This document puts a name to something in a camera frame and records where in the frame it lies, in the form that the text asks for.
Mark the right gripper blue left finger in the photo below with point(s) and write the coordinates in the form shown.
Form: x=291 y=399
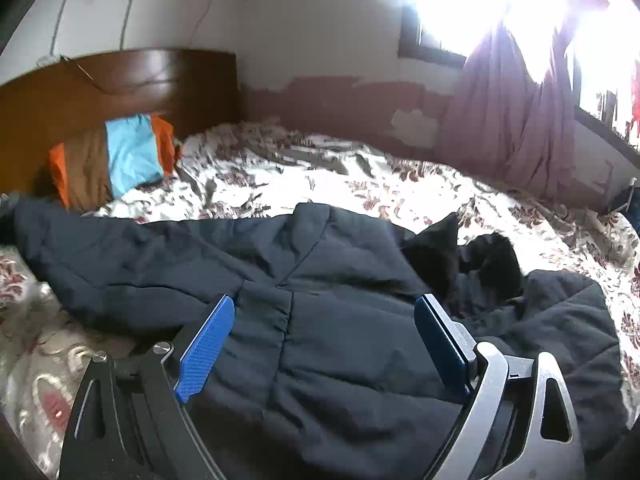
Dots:
x=197 y=346

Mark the orange brown blue pillow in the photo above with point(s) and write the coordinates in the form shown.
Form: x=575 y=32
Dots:
x=102 y=164

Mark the dark navy padded jacket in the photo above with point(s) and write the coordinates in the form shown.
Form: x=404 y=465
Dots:
x=324 y=375

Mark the brown wooden headboard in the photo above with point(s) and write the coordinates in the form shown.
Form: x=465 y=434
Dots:
x=192 y=89

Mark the purple curtain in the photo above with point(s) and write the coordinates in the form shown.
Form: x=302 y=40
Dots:
x=503 y=126

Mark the floral white red bedspread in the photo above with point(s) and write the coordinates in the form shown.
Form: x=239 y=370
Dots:
x=261 y=170

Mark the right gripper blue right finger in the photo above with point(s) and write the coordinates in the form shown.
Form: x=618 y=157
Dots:
x=449 y=345

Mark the blue bag by bed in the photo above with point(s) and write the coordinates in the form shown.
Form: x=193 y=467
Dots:
x=627 y=202

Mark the dark framed window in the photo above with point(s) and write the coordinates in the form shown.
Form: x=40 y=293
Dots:
x=530 y=64

